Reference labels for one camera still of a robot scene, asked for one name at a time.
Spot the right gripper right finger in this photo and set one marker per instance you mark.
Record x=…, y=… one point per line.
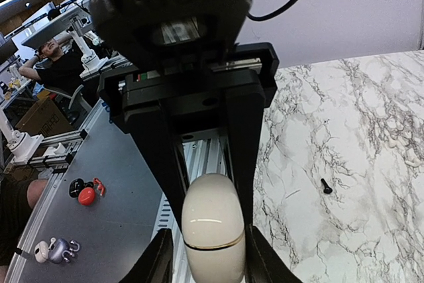
x=244, y=122

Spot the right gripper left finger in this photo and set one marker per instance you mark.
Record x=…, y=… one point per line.
x=162, y=152

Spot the cream oval earbud case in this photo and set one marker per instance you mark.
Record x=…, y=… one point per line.
x=213, y=230

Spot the red earbud case set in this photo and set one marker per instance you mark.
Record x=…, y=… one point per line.
x=86, y=192

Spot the cardboard box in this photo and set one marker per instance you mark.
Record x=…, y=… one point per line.
x=44, y=118

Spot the black earbud near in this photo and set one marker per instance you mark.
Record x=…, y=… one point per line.
x=326, y=188

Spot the seated person in black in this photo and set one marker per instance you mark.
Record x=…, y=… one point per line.
x=63, y=72

